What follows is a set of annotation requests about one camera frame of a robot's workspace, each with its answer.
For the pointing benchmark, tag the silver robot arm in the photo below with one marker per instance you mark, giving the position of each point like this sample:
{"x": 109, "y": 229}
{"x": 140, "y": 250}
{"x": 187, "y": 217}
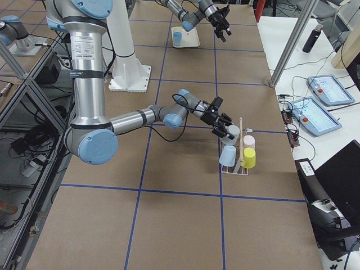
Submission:
{"x": 203, "y": 10}
{"x": 101, "y": 42}

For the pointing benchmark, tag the yellow plastic cup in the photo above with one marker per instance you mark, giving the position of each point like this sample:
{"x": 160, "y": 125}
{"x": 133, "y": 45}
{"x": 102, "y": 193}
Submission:
{"x": 249, "y": 160}

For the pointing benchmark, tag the black water bottle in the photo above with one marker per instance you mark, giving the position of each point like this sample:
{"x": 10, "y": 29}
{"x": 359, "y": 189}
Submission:
{"x": 314, "y": 35}

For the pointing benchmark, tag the near teach pendant tablet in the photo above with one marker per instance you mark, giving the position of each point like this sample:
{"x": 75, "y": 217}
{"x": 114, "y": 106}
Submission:
{"x": 313, "y": 116}

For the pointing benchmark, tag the grey plastic cup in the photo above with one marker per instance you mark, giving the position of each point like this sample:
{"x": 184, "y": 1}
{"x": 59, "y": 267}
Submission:
{"x": 231, "y": 136}

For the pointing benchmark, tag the black computer monitor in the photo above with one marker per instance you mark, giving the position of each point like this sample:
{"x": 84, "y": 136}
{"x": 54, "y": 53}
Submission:
{"x": 339, "y": 177}

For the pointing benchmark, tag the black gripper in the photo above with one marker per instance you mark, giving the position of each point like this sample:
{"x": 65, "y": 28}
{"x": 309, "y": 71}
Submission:
{"x": 215, "y": 19}
{"x": 209, "y": 117}

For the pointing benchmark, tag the aluminium frame post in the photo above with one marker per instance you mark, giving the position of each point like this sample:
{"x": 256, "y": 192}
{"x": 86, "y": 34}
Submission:
{"x": 295, "y": 35}

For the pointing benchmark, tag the teach pendant tablet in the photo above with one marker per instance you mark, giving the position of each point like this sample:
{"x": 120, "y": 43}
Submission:
{"x": 313, "y": 116}
{"x": 329, "y": 90}

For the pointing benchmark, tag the black orange usb hub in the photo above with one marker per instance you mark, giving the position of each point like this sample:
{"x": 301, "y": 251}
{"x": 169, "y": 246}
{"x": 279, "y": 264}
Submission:
{"x": 287, "y": 117}

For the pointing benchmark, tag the light blue plastic cup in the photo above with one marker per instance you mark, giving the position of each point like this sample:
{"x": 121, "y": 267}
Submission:
{"x": 228, "y": 155}

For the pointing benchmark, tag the cream plastic tray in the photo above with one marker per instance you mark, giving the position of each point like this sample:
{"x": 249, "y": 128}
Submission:
{"x": 189, "y": 39}

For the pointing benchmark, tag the far teach pendant tablet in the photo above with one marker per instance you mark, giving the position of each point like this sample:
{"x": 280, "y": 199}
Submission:
{"x": 329, "y": 90}

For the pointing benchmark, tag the white wire cup rack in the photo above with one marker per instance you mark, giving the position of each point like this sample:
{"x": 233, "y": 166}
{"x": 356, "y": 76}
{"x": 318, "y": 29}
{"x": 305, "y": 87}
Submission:
{"x": 237, "y": 169}

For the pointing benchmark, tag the pink plastic cup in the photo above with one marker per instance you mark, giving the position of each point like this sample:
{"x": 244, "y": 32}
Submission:
{"x": 249, "y": 141}

